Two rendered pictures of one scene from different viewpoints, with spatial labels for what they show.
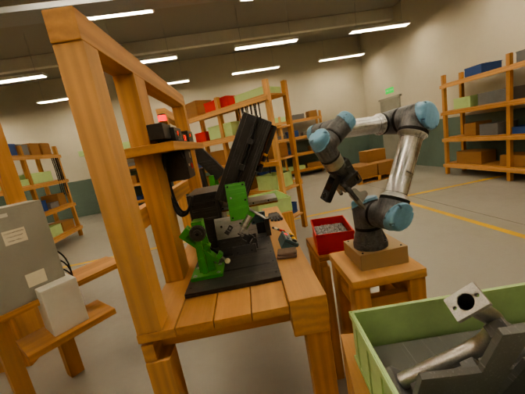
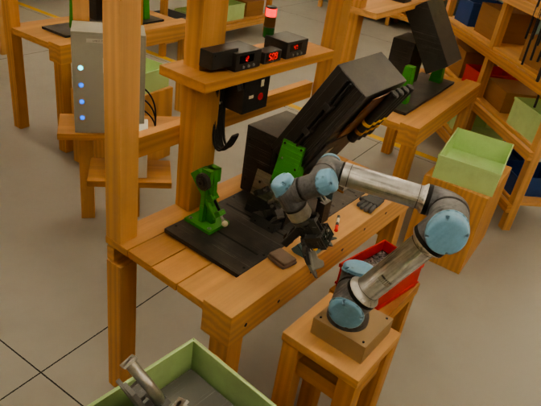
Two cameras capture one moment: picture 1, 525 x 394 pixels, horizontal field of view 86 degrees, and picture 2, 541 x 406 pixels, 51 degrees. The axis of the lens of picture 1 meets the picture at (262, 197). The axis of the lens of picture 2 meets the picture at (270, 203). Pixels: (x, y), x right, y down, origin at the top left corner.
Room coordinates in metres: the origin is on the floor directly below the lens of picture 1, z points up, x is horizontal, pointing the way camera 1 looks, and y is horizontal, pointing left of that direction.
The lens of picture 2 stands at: (-0.23, -1.08, 2.26)
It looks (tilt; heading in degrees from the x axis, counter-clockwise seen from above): 31 degrees down; 36
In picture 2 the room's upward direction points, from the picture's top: 9 degrees clockwise
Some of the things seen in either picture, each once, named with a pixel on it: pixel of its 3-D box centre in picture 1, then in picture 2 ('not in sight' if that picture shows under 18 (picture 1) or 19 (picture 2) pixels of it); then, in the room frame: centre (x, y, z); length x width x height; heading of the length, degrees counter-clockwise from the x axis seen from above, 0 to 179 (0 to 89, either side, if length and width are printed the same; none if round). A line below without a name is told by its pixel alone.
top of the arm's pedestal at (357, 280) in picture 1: (372, 263); (341, 336); (1.22, -0.45, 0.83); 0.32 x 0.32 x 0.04; 2
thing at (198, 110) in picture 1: (235, 162); (512, 45); (5.03, 0.36, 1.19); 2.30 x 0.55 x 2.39; 47
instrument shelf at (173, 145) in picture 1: (171, 148); (255, 60); (1.65, 0.47, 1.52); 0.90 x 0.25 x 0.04; 2
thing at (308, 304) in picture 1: (282, 245); (327, 244); (1.67, -0.07, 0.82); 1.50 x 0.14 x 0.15; 2
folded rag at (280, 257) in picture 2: (286, 252); (282, 258); (1.32, -0.07, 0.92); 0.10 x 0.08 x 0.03; 82
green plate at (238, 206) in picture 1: (237, 200); (291, 163); (1.59, 0.14, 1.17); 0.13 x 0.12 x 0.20; 2
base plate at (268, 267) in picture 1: (236, 243); (281, 206); (1.66, 0.21, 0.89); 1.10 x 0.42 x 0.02; 2
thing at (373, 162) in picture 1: (368, 165); not in sight; (7.43, -2.93, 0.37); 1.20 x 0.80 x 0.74; 104
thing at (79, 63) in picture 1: (170, 177); (245, 91); (1.65, 0.51, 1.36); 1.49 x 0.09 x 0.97; 2
